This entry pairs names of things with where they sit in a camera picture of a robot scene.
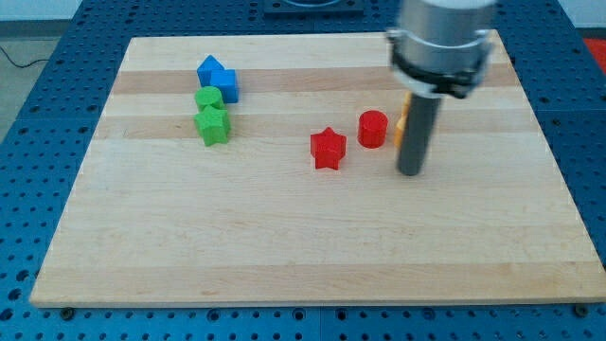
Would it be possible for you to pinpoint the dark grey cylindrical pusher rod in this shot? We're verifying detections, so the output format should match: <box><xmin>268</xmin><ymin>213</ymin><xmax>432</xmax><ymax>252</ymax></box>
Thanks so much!
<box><xmin>397</xmin><ymin>93</ymin><xmax>441</xmax><ymax>176</ymax></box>

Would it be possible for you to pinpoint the yellow hexagon block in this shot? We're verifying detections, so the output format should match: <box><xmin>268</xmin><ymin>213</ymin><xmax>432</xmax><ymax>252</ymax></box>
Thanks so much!
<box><xmin>393</xmin><ymin>92</ymin><xmax>412</xmax><ymax>148</ymax></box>

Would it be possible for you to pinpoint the wooden board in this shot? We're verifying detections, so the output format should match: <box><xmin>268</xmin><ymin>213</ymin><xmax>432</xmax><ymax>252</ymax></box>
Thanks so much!
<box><xmin>30</xmin><ymin>33</ymin><xmax>605</xmax><ymax>308</ymax></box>

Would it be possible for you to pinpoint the red cylinder block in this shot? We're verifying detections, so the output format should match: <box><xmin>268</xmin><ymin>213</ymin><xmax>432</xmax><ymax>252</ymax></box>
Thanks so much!
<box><xmin>357</xmin><ymin>110</ymin><xmax>388</xmax><ymax>149</ymax></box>

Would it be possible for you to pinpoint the red star block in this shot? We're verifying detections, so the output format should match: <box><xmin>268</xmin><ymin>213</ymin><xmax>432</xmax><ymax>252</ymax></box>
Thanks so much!
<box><xmin>310</xmin><ymin>127</ymin><xmax>347</xmax><ymax>171</ymax></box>

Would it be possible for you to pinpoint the blue cube block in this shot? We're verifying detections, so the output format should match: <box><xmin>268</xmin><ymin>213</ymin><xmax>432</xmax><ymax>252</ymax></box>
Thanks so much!
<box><xmin>209</xmin><ymin>69</ymin><xmax>240</xmax><ymax>103</ymax></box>

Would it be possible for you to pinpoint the green star block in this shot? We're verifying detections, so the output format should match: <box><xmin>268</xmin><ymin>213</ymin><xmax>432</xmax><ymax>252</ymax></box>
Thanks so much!
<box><xmin>194</xmin><ymin>106</ymin><xmax>231</xmax><ymax>147</ymax></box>

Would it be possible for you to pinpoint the blue pentagon block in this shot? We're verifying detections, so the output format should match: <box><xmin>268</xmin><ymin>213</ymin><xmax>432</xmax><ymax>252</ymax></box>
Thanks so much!
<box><xmin>196</xmin><ymin>55</ymin><xmax>224</xmax><ymax>87</ymax></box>

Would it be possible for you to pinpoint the green cylinder block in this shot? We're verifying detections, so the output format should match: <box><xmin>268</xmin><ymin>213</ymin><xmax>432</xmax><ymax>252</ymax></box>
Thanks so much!
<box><xmin>194</xmin><ymin>86</ymin><xmax>225</xmax><ymax>112</ymax></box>

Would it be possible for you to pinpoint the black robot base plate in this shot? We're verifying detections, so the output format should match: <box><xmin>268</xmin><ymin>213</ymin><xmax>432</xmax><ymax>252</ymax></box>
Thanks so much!
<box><xmin>261</xmin><ymin>0</ymin><xmax>365</xmax><ymax>15</ymax></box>

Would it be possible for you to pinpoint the black cable on floor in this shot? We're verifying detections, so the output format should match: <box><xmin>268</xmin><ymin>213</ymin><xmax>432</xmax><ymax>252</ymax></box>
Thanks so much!
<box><xmin>0</xmin><ymin>45</ymin><xmax>51</xmax><ymax>69</ymax></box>

